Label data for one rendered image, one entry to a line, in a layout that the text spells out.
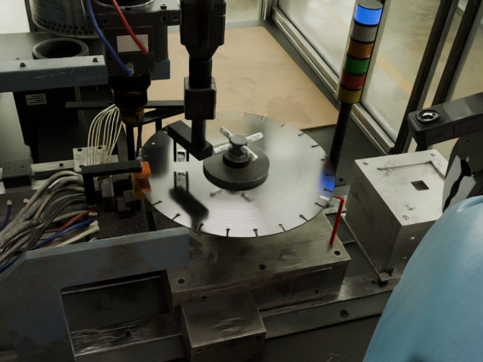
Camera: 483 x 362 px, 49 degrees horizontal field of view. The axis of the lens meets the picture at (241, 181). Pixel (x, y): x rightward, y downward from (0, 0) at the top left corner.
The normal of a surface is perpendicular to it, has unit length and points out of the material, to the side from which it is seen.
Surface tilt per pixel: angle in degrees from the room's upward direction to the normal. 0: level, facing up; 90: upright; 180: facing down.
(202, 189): 0
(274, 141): 0
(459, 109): 21
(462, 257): 52
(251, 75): 0
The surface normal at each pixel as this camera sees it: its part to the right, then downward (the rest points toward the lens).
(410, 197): 0.07, -0.77
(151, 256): 0.29, 0.63
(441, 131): 0.07, 0.59
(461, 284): -0.71, -0.59
